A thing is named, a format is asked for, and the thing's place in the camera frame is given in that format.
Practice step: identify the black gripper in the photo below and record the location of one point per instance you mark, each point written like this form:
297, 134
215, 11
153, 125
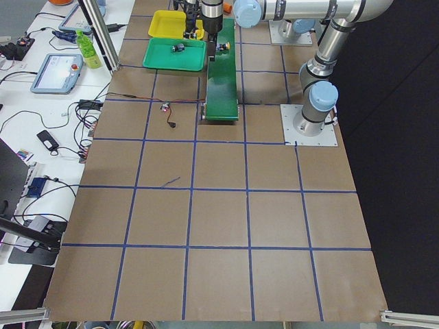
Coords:
211, 25
191, 17

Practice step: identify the green push button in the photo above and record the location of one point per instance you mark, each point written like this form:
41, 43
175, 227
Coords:
180, 47

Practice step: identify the plain orange cylinder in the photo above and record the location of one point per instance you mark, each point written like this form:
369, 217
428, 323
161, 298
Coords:
227, 7

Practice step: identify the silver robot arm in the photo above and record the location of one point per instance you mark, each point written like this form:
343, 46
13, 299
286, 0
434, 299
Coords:
246, 13
320, 96

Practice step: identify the yellow plastic tray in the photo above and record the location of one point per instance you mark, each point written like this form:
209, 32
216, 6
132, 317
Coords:
170, 24

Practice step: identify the green plastic tray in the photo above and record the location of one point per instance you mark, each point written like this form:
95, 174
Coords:
160, 56

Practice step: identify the green conveyor belt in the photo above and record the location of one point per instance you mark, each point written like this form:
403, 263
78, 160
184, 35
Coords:
221, 102

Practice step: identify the motor speed controller board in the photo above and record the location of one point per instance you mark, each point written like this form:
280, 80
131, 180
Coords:
165, 107

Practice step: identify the green tea bottle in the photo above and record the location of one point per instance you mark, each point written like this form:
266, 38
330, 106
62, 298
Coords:
87, 50

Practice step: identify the far teach pendant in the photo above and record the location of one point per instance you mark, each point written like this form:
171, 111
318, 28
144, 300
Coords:
75, 21

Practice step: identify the teach pendant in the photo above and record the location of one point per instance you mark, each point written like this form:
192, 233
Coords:
75, 21
58, 74

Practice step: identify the black power adapter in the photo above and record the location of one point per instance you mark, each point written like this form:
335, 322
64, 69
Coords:
84, 104

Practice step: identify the near teach pendant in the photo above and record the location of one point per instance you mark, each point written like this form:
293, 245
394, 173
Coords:
58, 74

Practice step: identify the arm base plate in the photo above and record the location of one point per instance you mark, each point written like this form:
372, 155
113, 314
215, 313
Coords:
298, 131
283, 33

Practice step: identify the aluminium frame post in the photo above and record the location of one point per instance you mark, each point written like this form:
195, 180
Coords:
96, 22

